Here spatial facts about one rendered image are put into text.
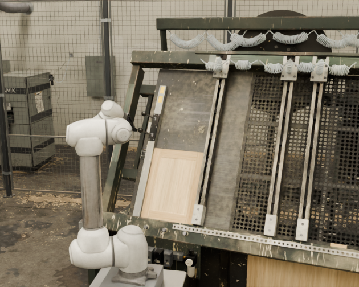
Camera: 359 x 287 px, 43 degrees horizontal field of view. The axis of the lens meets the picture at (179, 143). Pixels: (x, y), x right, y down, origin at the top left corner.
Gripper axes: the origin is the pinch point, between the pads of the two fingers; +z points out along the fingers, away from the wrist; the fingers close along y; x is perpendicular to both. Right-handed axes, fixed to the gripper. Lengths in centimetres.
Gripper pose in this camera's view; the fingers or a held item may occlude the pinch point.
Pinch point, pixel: (133, 128)
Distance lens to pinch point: 315.4
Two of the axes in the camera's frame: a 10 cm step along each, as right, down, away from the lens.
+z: 3.0, 3.1, 9.0
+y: -1.8, 9.5, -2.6
